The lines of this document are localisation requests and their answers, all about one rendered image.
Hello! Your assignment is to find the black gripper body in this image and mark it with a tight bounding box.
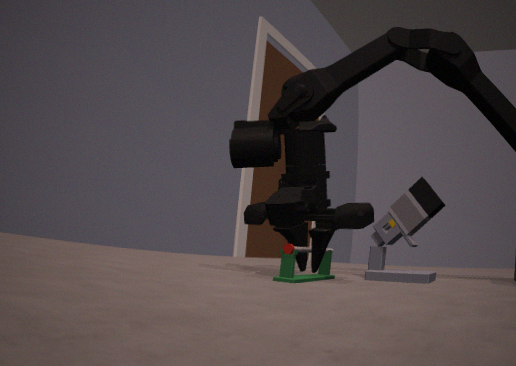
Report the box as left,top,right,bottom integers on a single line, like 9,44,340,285
244,164,374,229

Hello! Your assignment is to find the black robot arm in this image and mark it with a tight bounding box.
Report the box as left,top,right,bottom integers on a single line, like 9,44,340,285
229,27,516,226

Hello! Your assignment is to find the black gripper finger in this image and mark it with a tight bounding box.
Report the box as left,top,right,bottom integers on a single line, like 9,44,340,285
308,226,339,273
273,222,308,271

